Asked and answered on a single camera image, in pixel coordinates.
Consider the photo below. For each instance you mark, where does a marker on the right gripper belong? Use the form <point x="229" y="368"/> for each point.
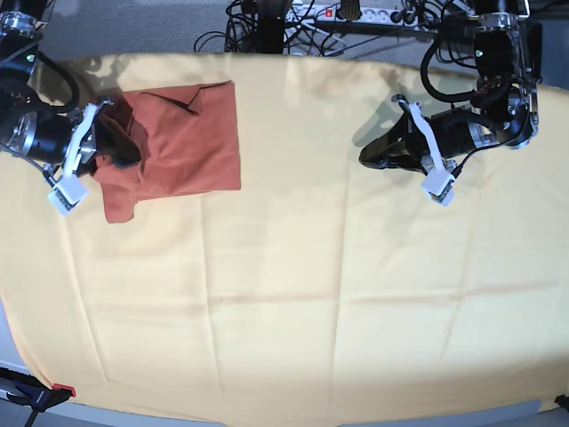
<point x="58" y="142"/>

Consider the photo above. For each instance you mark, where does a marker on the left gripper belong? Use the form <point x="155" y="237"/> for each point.
<point x="458" y="133"/>

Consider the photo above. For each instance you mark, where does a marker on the orange T-shirt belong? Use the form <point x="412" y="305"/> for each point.
<point x="188" y="140"/>

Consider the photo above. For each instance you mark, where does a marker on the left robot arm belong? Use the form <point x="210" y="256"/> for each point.
<point x="505" y="51"/>

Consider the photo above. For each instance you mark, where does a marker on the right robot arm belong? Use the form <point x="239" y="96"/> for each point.
<point x="22" y="30"/>

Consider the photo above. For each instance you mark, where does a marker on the white power strip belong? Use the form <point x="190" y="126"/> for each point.
<point x="369" y="16"/>

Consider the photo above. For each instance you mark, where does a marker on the yellow table cloth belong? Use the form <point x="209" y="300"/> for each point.
<point x="321" y="292"/>

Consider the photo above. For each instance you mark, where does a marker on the black clamp with red tips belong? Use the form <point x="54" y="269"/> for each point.
<point x="26" y="391"/>

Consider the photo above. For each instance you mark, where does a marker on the black clamp at right edge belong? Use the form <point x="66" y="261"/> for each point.
<point x="563" y="402"/>

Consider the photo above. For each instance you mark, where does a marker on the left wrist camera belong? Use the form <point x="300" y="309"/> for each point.
<point x="438" y="185"/>

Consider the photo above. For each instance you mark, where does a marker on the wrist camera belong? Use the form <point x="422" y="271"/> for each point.
<point x="438" y="185"/>
<point x="67" y="193"/>

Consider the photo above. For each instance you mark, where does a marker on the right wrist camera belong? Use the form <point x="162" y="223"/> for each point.
<point x="67" y="193"/>

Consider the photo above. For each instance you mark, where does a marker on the black central stand post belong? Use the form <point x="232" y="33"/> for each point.
<point x="270" y="31"/>

